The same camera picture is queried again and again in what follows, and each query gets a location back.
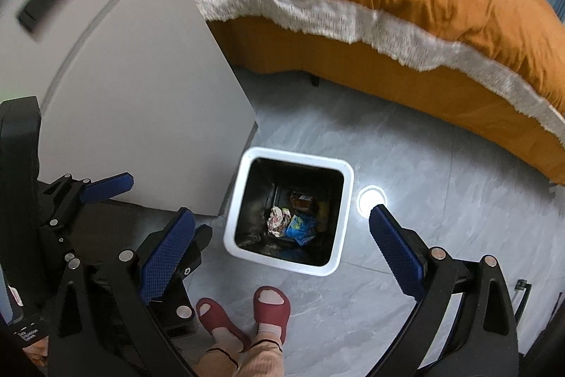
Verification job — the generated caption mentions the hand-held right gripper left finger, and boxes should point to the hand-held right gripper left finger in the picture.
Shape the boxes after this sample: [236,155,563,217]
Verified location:
[46,207,200,377]

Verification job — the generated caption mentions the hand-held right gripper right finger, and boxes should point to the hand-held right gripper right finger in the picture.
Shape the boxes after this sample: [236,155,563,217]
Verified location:
[368,204,521,377]

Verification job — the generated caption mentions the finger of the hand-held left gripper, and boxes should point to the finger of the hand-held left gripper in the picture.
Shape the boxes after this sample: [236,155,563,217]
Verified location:
[164,224,214,337]
[39,171,135,230]

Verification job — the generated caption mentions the white square trash bin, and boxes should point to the white square trash bin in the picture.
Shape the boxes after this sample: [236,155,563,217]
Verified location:
[223,146,356,277]

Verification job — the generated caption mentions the crumpled printed paper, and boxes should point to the crumpled printed paper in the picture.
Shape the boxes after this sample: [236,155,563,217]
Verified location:
[265,206,292,237]

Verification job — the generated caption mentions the red slipper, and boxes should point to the red slipper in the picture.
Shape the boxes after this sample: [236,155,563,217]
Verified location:
[253,286,291,346]
[195,298,251,353]

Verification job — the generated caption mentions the blue snack packet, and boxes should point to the blue snack packet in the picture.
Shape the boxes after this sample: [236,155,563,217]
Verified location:
[285,213,317,247]

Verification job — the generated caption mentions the white cabinet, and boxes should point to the white cabinet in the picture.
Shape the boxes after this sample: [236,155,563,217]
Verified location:
[0,0,259,219]

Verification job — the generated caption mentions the peach ribbed trousers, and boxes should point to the peach ribbed trousers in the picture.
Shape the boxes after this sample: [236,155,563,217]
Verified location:
[189,342,284,377]

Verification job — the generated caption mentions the orange bed base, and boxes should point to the orange bed base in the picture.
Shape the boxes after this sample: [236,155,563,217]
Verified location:
[207,19,565,186]

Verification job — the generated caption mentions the white fringed bed cover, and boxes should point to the white fringed bed cover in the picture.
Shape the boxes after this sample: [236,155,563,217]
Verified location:
[188,0,565,133]

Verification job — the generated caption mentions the black cable with plug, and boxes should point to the black cable with plug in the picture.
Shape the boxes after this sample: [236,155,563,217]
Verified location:
[513,279,531,318]

